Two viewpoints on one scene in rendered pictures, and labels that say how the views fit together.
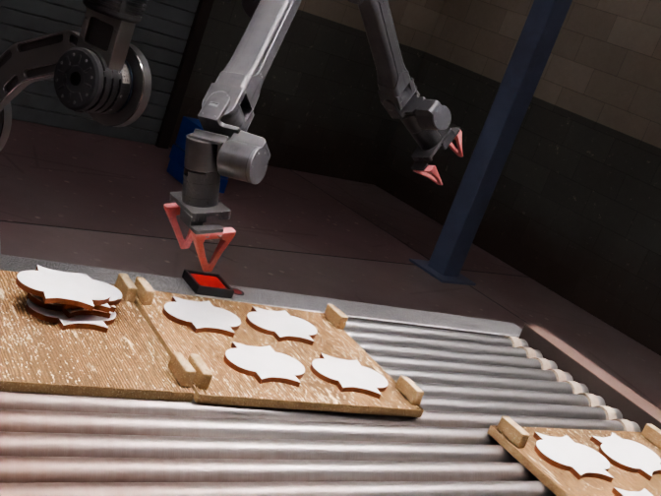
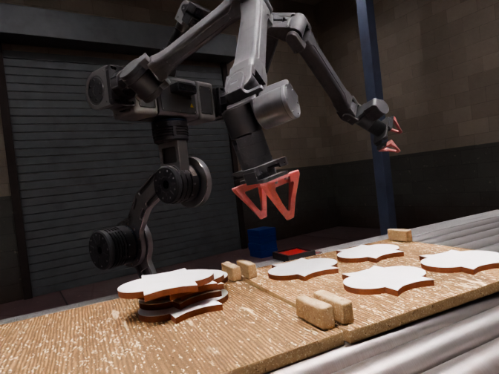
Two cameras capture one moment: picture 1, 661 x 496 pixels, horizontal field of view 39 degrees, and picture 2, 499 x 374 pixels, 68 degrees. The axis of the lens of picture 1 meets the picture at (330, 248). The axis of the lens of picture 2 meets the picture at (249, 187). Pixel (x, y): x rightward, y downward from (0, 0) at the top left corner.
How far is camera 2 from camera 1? 0.88 m
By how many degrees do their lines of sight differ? 17
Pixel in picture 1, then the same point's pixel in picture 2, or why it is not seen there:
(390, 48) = (333, 76)
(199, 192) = (252, 152)
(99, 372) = (223, 352)
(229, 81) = (238, 67)
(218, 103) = (237, 79)
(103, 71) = (178, 171)
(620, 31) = (408, 112)
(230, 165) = (268, 110)
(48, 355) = (158, 356)
